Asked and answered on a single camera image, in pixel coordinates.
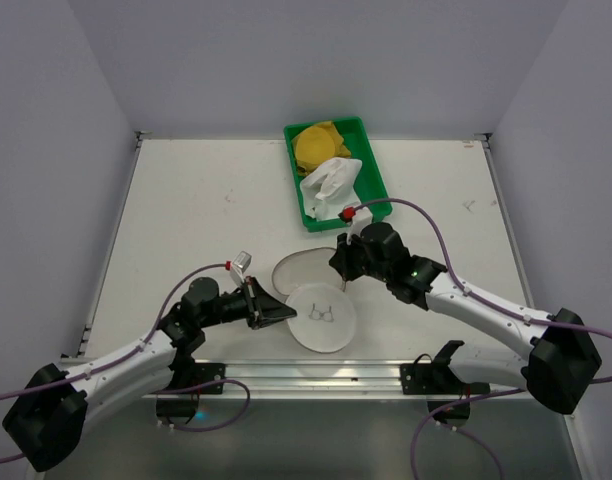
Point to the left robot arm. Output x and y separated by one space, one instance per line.
57 406

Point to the yellow bra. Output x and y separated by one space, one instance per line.
317 144

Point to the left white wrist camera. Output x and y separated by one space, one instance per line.
238 266

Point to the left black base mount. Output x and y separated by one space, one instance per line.
186 408

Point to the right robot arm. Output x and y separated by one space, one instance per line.
552 356

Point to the green plastic tray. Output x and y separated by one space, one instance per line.
369 184

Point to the white bra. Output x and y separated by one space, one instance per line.
328 189

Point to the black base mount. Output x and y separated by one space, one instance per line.
186 408
435 378

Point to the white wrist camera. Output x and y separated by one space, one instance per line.
357 217
238 266

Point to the aluminium mounting rail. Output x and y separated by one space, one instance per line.
346 377

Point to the white mesh laundry bag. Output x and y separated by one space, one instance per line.
326 317

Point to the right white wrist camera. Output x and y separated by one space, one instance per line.
357 217

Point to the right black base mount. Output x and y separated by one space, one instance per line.
435 378

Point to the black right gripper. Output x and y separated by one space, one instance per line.
348 256

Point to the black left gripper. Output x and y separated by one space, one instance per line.
254 304

